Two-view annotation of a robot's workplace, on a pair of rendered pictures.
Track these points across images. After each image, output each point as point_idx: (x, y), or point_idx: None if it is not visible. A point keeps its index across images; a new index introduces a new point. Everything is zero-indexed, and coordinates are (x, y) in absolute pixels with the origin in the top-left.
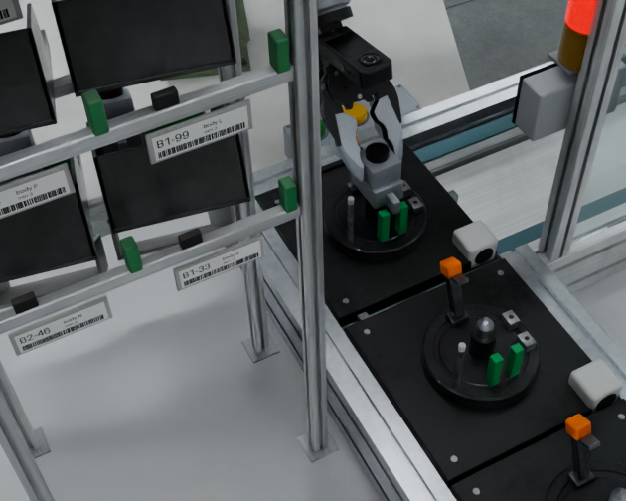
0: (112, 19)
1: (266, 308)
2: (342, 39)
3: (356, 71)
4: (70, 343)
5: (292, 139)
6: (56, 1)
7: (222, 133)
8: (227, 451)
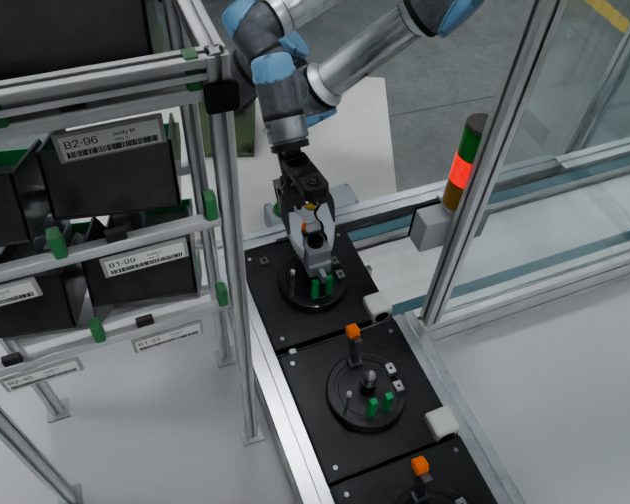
0: (84, 168)
1: None
2: (298, 162)
3: (302, 188)
4: None
5: (225, 260)
6: (39, 151)
7: (163, 259)
8: (189, 431)
